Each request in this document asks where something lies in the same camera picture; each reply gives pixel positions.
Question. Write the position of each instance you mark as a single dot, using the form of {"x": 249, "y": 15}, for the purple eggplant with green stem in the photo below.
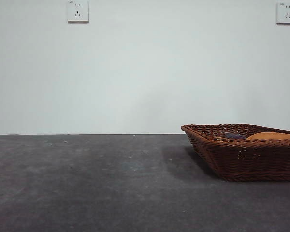
{"x": 234, "y": 136}

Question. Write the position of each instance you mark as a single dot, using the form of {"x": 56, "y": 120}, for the brown woven wicker basket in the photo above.
{"x": 246, "y": 159}

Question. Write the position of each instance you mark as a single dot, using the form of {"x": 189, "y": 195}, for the tan potato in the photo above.
{"x": 273, "y": 136}

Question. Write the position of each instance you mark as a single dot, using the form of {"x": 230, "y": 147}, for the white wall socket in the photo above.
{"x": 77, "y": 12}
{"x": 285, "y": 13}

